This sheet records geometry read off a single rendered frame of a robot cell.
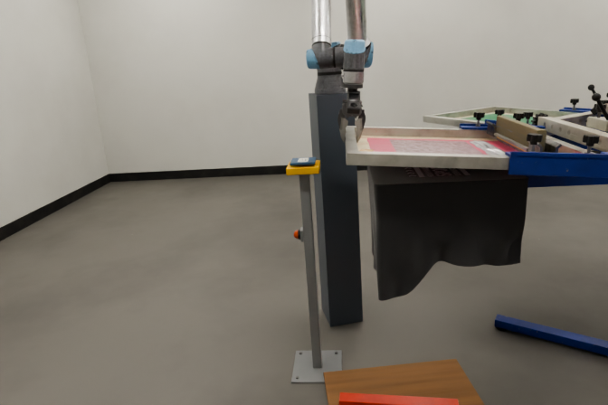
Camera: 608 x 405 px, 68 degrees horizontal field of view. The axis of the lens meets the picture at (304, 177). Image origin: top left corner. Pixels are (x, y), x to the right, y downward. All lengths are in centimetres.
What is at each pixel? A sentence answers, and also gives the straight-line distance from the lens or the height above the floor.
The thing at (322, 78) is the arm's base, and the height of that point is 127.
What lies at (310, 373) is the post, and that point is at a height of 1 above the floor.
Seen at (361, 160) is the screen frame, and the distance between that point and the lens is 139.
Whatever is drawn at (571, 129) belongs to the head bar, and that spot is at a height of 105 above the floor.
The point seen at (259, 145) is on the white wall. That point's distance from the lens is 563.
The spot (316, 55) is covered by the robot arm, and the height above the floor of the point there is 137.
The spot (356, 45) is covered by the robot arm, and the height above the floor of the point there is 140.
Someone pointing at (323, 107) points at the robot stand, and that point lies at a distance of 210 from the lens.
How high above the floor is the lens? 136
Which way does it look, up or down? 14 degrees down
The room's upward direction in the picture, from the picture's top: 4 degrees counter-clockwise
